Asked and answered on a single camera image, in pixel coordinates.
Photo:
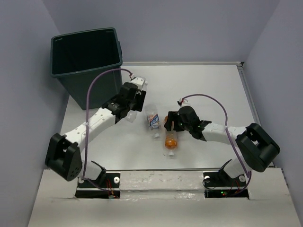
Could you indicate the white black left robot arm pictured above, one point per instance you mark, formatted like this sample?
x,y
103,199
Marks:
x,y
64,151

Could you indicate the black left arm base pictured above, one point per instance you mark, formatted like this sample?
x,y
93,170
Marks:
x,y
109,188

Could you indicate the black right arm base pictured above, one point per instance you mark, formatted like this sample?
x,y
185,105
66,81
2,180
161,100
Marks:
x,y
218,184

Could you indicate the dark green plastic bin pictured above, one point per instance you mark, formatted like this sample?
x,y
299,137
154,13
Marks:
x,y
87,64

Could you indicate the large orange label bottle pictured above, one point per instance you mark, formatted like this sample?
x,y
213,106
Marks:
x,y
170,142

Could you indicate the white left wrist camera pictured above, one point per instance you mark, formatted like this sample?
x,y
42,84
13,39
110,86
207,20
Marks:
x,y
140,82

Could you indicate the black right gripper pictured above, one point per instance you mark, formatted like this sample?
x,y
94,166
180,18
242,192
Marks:
x,y
173,116

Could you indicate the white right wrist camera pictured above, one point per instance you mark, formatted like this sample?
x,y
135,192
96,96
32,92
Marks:
x,y
183,102

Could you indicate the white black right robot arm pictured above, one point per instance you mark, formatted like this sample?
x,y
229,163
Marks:
x,y
257,148

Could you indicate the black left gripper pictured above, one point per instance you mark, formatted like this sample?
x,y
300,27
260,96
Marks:
x,y
140,99

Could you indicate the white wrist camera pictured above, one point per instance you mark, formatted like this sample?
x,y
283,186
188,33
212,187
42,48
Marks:
x,y
140,82
183,102

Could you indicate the clear bottle white blue label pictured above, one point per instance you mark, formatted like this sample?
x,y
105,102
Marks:
x,y
153,120

